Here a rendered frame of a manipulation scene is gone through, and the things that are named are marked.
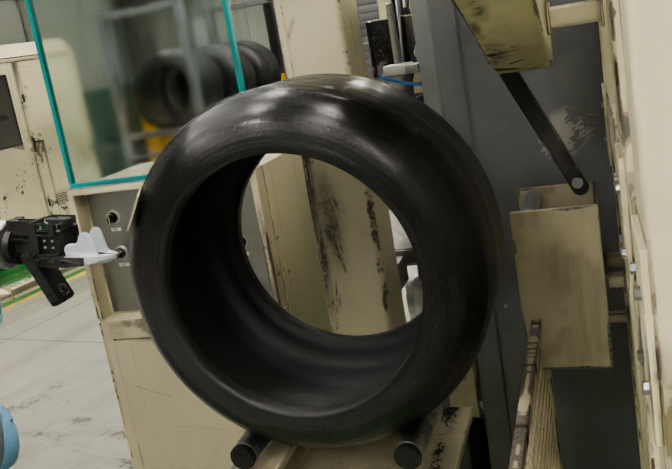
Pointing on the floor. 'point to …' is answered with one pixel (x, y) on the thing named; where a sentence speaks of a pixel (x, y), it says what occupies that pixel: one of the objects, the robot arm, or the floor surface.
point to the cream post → (340, 201)
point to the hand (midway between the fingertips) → (111, 259)
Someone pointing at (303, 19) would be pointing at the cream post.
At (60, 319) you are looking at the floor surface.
